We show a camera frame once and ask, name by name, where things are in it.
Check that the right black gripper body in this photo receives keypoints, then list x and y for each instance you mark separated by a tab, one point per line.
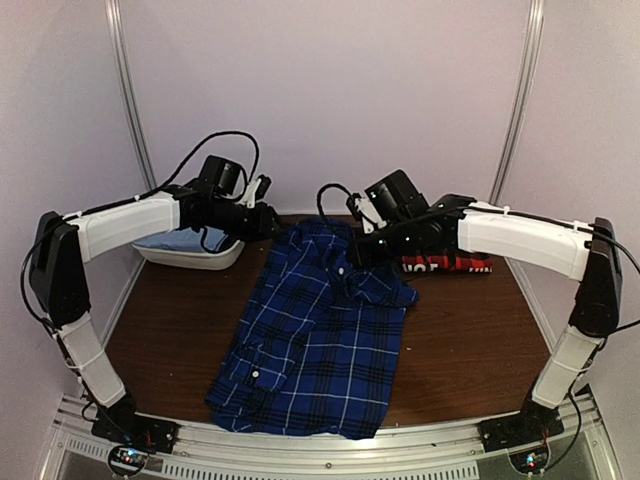
398	240

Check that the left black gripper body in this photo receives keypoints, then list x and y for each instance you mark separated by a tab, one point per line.
240	226

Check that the blue plaid long sleeve shirt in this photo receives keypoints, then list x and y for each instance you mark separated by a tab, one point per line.
317	346

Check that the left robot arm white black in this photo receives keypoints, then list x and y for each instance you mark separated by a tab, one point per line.
55	267

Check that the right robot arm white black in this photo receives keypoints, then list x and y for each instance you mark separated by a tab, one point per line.
582	252

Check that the red black plaid folded shirt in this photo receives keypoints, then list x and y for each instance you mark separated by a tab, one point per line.
448	262

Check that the white plastic bin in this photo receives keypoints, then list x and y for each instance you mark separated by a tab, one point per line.
221	260

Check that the light blue folded shirt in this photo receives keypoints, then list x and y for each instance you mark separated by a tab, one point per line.
208	240

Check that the right circuit board with leds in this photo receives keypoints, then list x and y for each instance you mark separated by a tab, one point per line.
530	461

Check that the circuit board with leds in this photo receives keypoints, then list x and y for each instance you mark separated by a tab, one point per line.
530	461
126	461

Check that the left circuit board with leds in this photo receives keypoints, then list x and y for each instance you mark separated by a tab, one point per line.
126	461

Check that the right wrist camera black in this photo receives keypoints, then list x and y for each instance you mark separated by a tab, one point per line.
391	200

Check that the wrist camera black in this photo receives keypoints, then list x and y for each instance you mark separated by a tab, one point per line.
222	178
391	200

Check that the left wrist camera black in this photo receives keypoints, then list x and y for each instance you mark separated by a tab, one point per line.
222	178

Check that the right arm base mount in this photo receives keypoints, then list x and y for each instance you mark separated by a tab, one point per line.
518	429

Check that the aluminium front rail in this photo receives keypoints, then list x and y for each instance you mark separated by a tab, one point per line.
449	450

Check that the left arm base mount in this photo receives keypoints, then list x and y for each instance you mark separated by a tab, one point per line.
142	432

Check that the right aluminium frame post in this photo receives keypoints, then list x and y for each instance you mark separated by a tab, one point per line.
529	60

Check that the aluminium frame post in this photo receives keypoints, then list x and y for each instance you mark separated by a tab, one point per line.
126	85
529	60

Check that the left aluminium frame post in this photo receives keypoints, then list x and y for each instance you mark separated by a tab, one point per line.
126	85

